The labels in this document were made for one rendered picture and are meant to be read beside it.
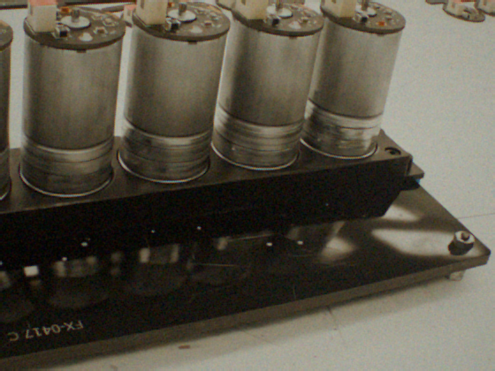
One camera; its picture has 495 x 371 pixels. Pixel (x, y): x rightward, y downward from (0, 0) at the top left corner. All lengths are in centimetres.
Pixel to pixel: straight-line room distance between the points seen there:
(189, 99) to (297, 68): 3
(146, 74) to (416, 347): 10
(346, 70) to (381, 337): 7
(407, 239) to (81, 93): 10
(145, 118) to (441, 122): 15
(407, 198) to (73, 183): 10
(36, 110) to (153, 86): 3
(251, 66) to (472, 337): 9
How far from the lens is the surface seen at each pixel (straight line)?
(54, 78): 20
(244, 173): 23
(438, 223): 25
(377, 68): 24
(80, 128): 20
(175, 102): 21
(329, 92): 24
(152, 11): 21
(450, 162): 31
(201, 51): 21
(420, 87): 36
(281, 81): 22
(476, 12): 49
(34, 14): 20
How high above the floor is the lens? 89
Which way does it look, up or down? 31 degrees down
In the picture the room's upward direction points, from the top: 10 degrees clockwise
